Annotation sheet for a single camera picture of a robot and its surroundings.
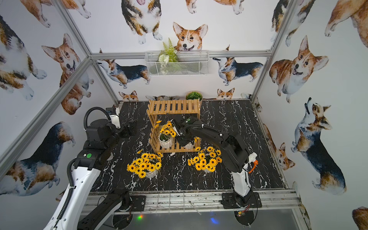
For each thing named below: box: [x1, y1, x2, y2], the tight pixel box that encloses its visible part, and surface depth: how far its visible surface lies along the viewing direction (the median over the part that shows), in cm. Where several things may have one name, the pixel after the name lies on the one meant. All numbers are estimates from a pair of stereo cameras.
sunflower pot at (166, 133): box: [158, 120, 177, 149], surface depth 87 cm
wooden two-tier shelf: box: [146, 98, 201, 154], surface depth 83 cm
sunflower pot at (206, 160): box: [187, 145, 223, 173], surface depth 76 cm
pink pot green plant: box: [184, 90, 204, 104], surface depth 112 cm
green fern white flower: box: [158, 37, 179, 64], surface depth 84 cm
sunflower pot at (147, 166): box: [126, 151, 164, 179], surface depth 74 cm
